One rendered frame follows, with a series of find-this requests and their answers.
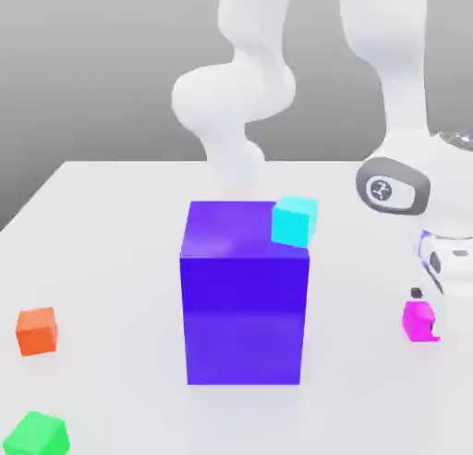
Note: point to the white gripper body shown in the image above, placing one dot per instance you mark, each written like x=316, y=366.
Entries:
x=454, y=314

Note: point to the small magenta cube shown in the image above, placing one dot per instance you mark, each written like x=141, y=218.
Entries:
x=415, y=320

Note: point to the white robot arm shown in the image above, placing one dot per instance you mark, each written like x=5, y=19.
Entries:
x=236, y=92

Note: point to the small cyan cube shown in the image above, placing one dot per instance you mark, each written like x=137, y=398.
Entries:
x=292, y=223

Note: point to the small orange cube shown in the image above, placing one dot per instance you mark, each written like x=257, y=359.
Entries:
x=36, y=333

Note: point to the small green cube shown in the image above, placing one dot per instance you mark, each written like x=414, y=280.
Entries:
x=35, y=436

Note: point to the large purple box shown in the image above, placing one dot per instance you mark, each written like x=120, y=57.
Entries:
x=244, y=307

